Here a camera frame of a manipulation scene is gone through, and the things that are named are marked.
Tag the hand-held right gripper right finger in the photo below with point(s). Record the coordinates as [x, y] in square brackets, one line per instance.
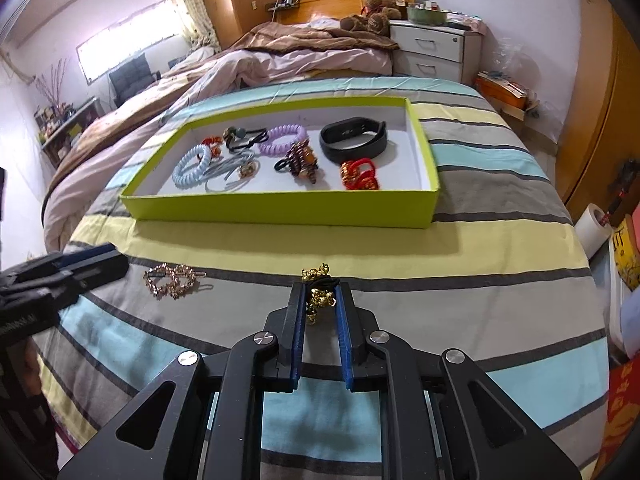
[345, 340]

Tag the floral curtain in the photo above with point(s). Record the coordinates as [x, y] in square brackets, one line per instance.
[192, 10]

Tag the white drawer nightstand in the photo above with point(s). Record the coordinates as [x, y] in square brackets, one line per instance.
[425, 42]

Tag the rose gold hair clip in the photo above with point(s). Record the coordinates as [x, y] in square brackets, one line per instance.
[162, 287]

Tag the red box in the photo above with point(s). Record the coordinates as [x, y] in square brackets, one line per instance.
[615, 410]

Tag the green basin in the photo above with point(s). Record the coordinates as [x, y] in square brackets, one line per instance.
[425, 15]

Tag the small red knot ornament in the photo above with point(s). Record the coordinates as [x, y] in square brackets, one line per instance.
[212, 140]

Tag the wooden bed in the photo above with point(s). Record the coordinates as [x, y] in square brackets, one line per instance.
[340, 2]

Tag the dried branches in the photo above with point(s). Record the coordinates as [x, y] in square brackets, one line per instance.
[50, 85]

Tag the paper towel roll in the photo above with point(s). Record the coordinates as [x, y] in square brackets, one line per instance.
[590, 230]

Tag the brown spiral hair clip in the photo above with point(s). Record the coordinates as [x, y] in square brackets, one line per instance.
[300, 157]

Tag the pink duvet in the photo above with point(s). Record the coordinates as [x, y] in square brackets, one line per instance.
[300, 62]

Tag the cardboard box with books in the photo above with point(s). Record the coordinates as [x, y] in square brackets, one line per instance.
[500, 90]

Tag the striped cloth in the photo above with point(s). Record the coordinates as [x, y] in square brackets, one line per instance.
[475, 240]

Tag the black wristband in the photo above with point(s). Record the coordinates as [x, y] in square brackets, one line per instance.
[355, 152]

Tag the wooden door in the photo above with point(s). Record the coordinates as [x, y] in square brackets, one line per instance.
[595, 110]

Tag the brown blanket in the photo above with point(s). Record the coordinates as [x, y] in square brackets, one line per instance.
[320, 35]

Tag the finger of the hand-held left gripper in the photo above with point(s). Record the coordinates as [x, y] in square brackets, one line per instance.
[85, 255]
[97, 272]

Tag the cluttered shelf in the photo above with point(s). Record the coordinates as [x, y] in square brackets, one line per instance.
[65, 130]

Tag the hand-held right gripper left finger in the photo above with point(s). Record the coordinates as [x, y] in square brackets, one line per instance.
[296, 340]

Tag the yellow bag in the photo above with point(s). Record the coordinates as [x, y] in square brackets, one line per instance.
[627, 255]

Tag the black chair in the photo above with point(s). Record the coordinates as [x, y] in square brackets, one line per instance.
[130, 75]

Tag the green cardboard box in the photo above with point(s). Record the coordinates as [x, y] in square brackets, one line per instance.
[280, 207]

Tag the person's left forearm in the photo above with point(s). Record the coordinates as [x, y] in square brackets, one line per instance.
[25, 440]

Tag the window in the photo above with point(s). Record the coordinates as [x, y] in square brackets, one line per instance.
[125, 40]

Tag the person's left hand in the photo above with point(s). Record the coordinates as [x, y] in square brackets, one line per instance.
[32, 375]

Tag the brown teddy bear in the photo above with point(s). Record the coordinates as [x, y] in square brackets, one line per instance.
[375, 20]

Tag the wooden wardrobe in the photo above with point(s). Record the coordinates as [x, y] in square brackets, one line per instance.
[240, 0]

